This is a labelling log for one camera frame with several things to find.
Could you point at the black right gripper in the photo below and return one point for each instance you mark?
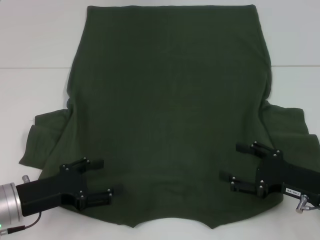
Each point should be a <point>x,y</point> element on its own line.
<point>277,177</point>

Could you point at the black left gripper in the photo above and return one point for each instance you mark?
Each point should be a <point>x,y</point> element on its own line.
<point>57,190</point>

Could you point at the dark green t-shirt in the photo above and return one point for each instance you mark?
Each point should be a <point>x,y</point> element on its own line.
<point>170,112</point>

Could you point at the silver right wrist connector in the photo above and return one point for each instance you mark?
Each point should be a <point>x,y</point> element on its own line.
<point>302,202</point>

